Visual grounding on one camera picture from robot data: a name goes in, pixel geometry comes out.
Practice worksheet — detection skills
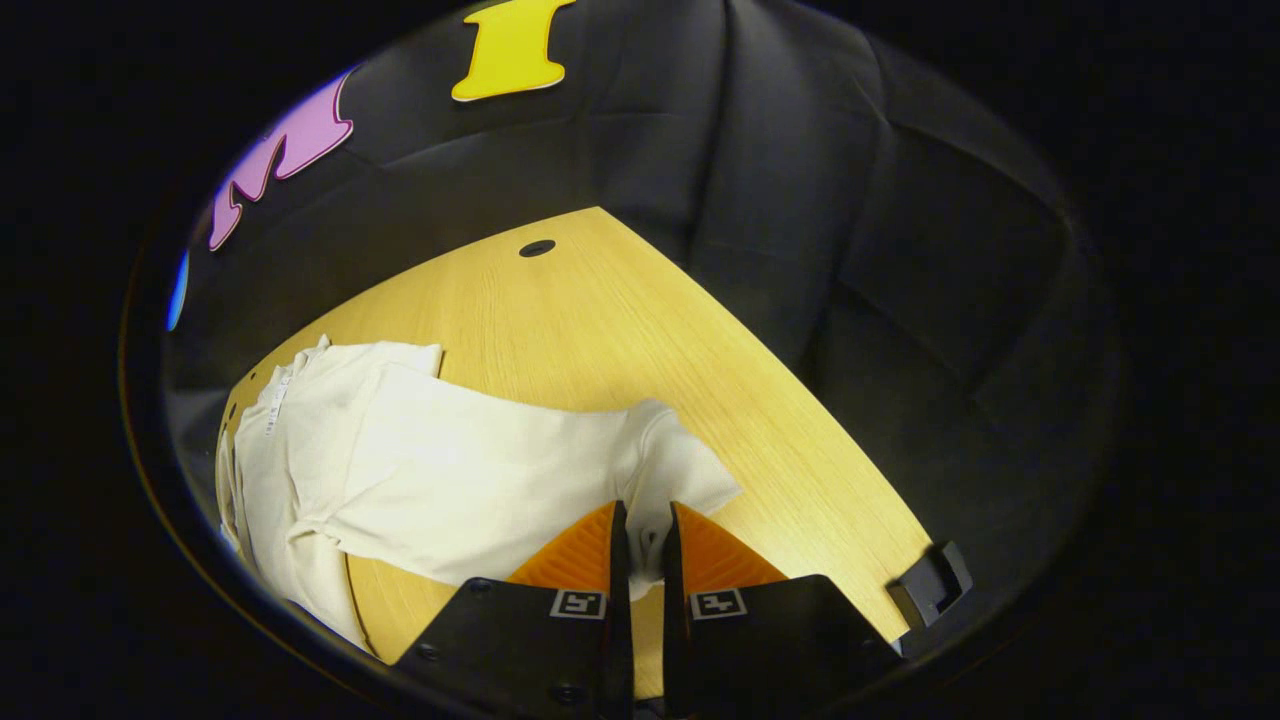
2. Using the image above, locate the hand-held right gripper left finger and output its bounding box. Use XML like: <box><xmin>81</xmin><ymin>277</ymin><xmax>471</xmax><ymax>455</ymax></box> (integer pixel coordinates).
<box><xmin>393</xmin><ymin>499</ymin><xmax>636</xmax><ymax>720</ymax></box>

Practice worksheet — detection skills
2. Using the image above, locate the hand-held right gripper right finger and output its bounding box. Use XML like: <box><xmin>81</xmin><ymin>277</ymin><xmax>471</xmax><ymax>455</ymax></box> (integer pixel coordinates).
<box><xmin>662</xmin><ymin>501</ymin><xmax>907</xmax><ymax>720</ymax></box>

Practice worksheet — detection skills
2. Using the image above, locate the cream sweatshirt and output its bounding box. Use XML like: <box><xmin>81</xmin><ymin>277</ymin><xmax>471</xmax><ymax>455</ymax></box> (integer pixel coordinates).
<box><xmin>215</xmin><ymin>335</ymin><xmax>743</xmax><ymax>651</ymax></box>

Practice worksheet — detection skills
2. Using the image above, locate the black table corner clamp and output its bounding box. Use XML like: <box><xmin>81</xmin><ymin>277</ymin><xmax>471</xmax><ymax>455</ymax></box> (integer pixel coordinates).
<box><xmin>888</xmin><ymin>540</ymin><xmax>974</xmax><ymax>633</ymax></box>

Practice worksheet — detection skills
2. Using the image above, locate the black backdrop cloth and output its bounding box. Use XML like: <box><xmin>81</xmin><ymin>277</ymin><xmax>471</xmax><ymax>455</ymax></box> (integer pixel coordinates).
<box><xmin>160</xmin><ymin>0</ymin><xmax>1126</xmax><ymax>661</ymax></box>

